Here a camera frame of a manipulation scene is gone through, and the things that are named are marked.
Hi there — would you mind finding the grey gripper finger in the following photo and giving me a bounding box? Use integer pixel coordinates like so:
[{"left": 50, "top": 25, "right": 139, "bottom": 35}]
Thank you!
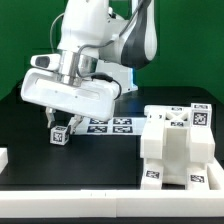
[
  {"left": 67, "top": 115, "right": 84, "bottom": 135},
  {"left": 45, "top": 107, "right": 56, "bottom": 128}
]

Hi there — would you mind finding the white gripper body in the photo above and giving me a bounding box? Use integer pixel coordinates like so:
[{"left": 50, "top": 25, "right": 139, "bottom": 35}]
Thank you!
[{"left": 21, "top": 54, "right": 121, "bottom": 121}]

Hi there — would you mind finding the white tagged cube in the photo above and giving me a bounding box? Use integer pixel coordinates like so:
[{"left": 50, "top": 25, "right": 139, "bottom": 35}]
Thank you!
[
  {"left": 50, "top": 126, "right": 69, "bottom": 145},
  {"left": 191, "top": 103, "right": 212, "bottom": 127}
]

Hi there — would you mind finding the white chair seat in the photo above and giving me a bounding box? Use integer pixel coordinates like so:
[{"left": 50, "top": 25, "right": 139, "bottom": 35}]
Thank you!
[{"left": 140, "top": 126, "right": 203, "bottom": 186}]

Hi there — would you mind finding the white chair back frame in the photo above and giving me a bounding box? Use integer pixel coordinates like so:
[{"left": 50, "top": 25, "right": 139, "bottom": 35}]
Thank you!
[{"left": 140, "top": 103, "right": 215, "bottom": 163}]

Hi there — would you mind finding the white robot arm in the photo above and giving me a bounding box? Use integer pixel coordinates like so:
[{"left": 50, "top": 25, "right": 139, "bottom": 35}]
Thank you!
[{"left": 21, "top": 0, "right": 157, "bottom": 131}]

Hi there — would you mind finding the white tagged flat plate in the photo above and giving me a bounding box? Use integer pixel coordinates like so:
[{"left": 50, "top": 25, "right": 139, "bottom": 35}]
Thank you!
[{"left": 73, "top": 117, "right": 146, "bottom": 136}]

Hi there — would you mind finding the white left fence bar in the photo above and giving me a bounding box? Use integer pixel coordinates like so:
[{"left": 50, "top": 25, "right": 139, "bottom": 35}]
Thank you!
[{"left": 0, "top": 148, "right": 8, "bottom": 174}]

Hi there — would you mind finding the white fence bar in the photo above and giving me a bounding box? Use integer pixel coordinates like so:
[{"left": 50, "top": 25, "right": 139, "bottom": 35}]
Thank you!
[
  {"left": 0, "top": 190, "right": 224, "bottom": 218},
  {"left": 207, "top": 160, "right": 224, "bottom": 190},
  {"left": 0, "top": 148, "right": 8, "bottom": 174}
]

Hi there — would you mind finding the white right fence bar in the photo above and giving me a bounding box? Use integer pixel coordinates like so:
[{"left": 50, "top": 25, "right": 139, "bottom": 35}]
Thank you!
[{"left": 207, "top": 160, "right": 224, "bottom": 190}]

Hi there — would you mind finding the white front fence bar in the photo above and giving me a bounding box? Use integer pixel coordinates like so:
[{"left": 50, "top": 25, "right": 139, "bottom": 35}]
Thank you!
[{"left": 0, "top": 190, "right": 224, "bottom": 218}]

